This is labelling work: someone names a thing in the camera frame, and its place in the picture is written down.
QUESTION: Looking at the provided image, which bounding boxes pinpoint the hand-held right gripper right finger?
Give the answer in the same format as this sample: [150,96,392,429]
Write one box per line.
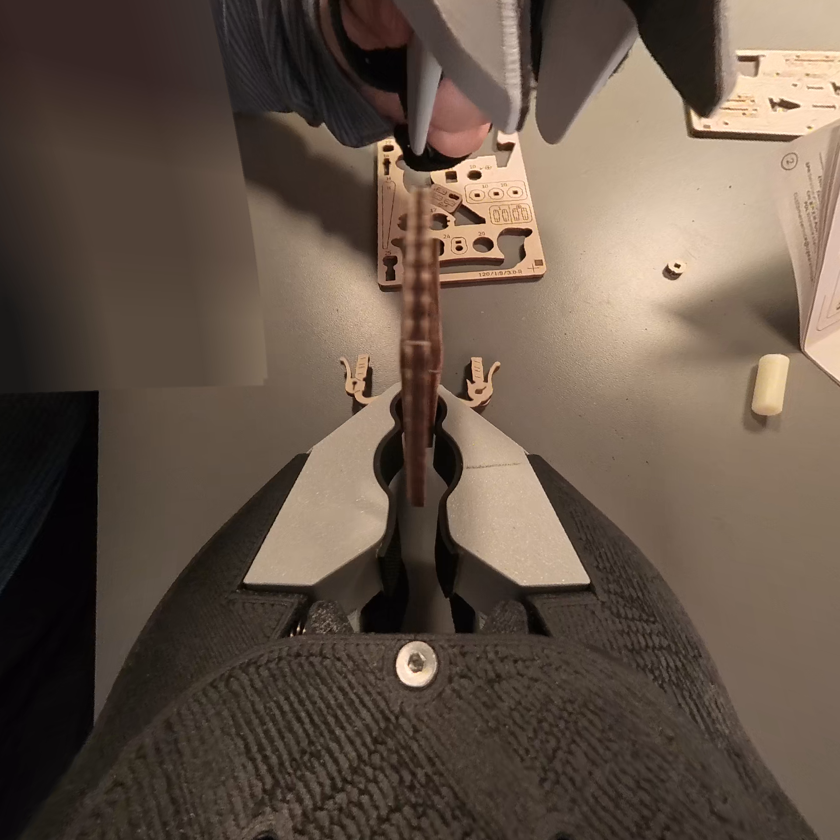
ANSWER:
[433,385,593,599]

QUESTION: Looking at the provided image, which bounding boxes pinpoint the person's left forearm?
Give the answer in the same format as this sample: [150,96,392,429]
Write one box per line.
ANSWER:
[210,0,408,149]

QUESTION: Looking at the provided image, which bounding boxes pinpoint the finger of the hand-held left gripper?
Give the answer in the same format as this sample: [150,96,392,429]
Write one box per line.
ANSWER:
[533,0,647,145]
[402,0,531,131]

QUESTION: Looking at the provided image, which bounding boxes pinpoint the instruction booklet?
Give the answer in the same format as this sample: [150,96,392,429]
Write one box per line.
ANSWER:
[780,121,840,388]

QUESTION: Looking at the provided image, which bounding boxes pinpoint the wooden parts sheet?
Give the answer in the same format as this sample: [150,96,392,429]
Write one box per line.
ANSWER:
[377,128,547,291]
[686,49,840,140]

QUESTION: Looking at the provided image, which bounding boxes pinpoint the person's left hand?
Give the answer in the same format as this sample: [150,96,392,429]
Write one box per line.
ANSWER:
[331,0,493,161]

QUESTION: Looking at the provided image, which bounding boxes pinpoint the wooden bicycle wheel handlebar model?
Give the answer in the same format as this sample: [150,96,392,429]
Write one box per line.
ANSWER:
[340,185,501,508]

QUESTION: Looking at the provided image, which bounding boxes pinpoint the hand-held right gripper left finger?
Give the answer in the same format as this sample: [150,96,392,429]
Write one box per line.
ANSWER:
[243,382,404,632]

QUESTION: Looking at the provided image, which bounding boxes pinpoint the cream plastic cylinder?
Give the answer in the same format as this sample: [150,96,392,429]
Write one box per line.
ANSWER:
[751,354,790,416]

